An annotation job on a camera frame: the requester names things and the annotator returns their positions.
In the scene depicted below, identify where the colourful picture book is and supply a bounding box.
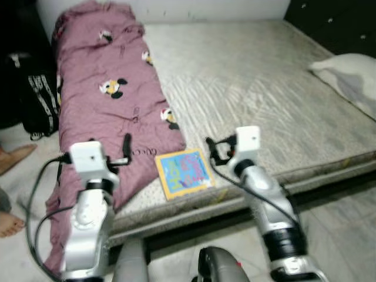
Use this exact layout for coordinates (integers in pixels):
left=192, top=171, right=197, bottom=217
left=155, top=148, right=217, bottom=202

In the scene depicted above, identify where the pink cartoon print blanket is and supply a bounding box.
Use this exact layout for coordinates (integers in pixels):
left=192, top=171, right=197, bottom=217
left=44, top=0, right=187, bottom=277

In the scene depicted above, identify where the cream quilted mattress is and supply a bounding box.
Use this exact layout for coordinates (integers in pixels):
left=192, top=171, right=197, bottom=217
left=106, top=21, right=376, bottom=239

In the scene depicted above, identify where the black bag with white print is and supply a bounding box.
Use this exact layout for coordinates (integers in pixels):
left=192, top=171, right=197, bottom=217
left=9, top=52, right=62, bottom=140

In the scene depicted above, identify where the person's bare leg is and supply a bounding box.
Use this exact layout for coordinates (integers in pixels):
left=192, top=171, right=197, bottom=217
left=0, top=144, right=38, bottom=176
left=0, top=211, right=27, bottom=239

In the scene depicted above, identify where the grey trouser leg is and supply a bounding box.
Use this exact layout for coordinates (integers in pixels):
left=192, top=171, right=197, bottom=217
left=0, top=187, right=12, bottom=213

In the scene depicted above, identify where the cream pillow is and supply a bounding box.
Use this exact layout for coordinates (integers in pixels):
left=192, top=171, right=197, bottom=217
left=308, top=53, right=376, bottom=121

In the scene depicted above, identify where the black tufted headboard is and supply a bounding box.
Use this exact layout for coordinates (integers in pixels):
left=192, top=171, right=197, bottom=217
left=284, top=0, right=376, bottom=58

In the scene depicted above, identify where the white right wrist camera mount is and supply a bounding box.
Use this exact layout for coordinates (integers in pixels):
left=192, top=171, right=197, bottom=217
left=226, top=125, right=262, bottom=171

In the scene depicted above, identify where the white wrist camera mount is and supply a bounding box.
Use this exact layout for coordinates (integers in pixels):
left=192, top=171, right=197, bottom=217
left=69, top=141, right=118, bottom=189
left=226, top=125, right=262, bottom=171

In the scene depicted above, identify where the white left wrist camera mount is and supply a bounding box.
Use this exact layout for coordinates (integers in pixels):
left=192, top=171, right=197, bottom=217
left=69, top=141, right=118, bottom=189

